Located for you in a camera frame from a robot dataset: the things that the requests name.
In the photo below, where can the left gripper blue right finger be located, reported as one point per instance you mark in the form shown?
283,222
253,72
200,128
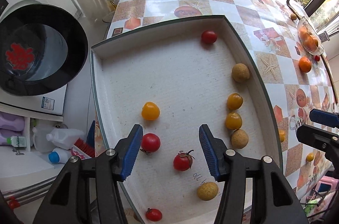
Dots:
213,150

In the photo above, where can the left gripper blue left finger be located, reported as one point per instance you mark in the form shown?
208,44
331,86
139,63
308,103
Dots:
126,152

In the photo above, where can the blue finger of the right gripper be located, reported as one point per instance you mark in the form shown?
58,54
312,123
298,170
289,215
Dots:
317,138
325,118

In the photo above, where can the tan longan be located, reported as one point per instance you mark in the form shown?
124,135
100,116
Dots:
240,73
207,191

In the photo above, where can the yellow tomato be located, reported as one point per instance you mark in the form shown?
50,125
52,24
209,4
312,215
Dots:
282,135
150,111
234,101

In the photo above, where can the yellow tomato front edge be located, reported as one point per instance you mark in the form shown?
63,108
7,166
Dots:
310,157

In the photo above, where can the red cherry tomato centre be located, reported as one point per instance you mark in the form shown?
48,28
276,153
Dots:
150,143

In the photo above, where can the tan longan centre table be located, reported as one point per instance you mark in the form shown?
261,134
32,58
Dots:
239,139

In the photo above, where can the yellow tomato mid table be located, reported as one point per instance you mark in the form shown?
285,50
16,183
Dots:
233,121

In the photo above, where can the red cherry tomato with stem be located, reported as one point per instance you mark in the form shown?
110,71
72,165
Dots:
183,160

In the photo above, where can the yellow tomato by tray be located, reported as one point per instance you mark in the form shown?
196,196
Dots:
282,135

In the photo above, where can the yellow tomato beside orange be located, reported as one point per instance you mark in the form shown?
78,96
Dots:
150,111

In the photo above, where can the red brush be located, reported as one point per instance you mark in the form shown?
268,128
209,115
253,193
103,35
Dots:
82,150

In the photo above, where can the pink plastic stool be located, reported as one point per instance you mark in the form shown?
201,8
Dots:
326,184

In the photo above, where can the large orange on table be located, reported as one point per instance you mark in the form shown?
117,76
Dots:
304,64

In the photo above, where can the white plastic bottle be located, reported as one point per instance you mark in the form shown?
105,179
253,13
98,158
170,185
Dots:
65,138

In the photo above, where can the white bottle blue cap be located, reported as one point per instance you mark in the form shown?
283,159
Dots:
59,155

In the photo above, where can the red tomato front edge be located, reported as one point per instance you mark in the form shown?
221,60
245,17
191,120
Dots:
154,215

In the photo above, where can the oranges in bowl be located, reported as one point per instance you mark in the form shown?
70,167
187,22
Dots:
309,41

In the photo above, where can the white shallow box tray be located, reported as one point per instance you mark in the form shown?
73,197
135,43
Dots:
167,63

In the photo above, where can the glass fruit bowl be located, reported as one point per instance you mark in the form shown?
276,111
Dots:
304,22

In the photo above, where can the brown fruit by scratcher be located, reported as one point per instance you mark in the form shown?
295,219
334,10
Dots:
293,17

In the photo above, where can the red tomato by tray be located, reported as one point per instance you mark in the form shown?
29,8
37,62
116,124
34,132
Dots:
209,37

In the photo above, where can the purple detergent bottle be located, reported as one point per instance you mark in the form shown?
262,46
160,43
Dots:
10,125

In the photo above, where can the white washing machine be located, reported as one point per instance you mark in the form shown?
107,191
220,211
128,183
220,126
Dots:
43,48

